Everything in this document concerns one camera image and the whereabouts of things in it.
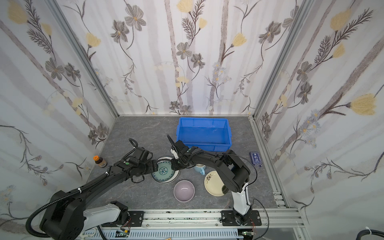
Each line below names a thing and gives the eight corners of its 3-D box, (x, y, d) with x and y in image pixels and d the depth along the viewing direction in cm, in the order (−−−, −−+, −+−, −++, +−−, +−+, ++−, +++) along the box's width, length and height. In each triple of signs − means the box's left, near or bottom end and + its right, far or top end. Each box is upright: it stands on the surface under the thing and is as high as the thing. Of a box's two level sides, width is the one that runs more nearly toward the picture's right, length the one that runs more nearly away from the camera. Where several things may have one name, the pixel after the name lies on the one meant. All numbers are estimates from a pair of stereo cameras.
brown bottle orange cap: (98, 166, 94) (90, 159, 87) (101, 161, 96) (94, 155, 89) (104, 168, 93) (97, 161, 86) (107, 163, 95) (101, 157, 88)
